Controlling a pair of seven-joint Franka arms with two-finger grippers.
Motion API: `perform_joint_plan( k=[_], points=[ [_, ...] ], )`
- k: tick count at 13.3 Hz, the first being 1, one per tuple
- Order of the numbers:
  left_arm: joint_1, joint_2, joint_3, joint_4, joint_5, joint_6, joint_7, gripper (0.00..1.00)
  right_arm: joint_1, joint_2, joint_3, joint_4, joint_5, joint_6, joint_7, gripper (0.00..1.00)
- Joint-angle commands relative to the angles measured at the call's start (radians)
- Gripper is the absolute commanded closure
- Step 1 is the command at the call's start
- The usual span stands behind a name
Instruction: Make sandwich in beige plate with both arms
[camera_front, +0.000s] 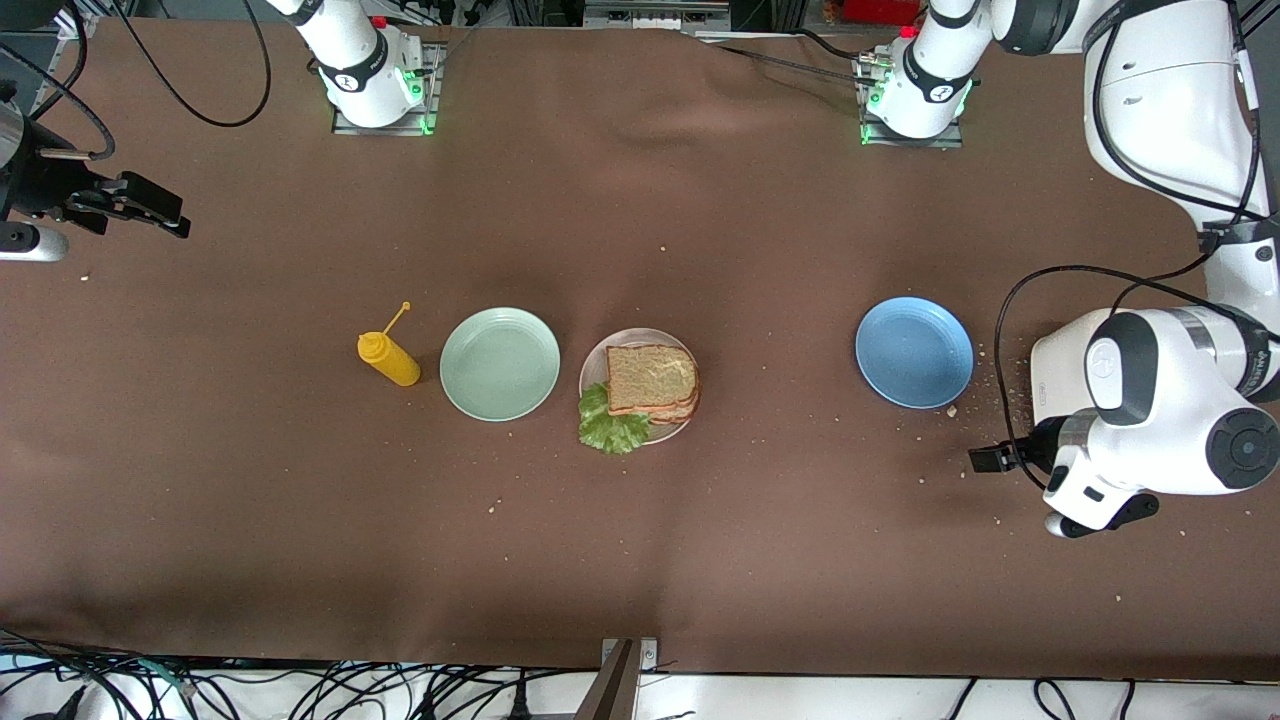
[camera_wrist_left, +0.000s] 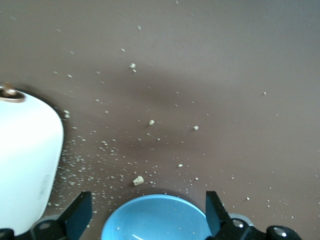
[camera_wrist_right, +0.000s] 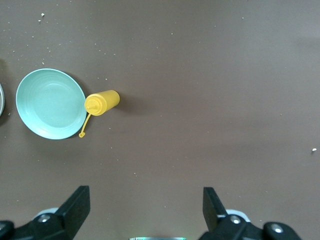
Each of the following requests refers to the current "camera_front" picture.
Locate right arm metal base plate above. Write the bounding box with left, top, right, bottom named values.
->
left=332, top=42, right=442, bottom=137

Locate black cable on cloth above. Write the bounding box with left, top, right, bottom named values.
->
left=690, top=28, right=881, bottom=86

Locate grey power strip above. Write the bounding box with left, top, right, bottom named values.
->
left=583, top=0, right=733, bottom=33

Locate pale green plate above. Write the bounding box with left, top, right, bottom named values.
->
left=440, top=307, right=562, bottom=423

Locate blue plate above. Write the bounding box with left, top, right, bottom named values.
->
left=855, top=296, right=975, bottom=410

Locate aluminium frame profile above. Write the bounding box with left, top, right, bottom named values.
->
left=0, top=0, right=101, bottom=131
left=1238, top=0, right=1280, bottom=46

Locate grey metal mount bracket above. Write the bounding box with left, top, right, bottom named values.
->
left=575, top=637, right=661, bottom=720

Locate yellow squeeze bottle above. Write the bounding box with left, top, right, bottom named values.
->
left=357, top=301, right=422, bottom=388

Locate beige plate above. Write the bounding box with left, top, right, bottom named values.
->
left=579, top=328, right=702, bottom=446

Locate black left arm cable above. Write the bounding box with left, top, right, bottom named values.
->
left=995, top=0, right=1280, bottom=491

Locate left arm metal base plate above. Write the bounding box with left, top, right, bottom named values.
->
left=855, top=50, right=967, bottom=151

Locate green lettuce leaf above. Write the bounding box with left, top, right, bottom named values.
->
left=577, top=382, right=653, bottom=455

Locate brown table cloth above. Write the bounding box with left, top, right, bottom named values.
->
left=0, top=18, right=1280, bottom=683

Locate white toaster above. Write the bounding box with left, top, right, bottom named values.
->
left=1030, top=308, right=1111, bottom=426

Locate brown bread slice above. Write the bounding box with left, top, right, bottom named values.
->
left=610, top=395, right=702, bottom=426
left=605, top=343, right=700, bottom=416

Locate red box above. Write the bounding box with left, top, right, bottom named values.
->
left=840, top=0, right=926, bottom=26

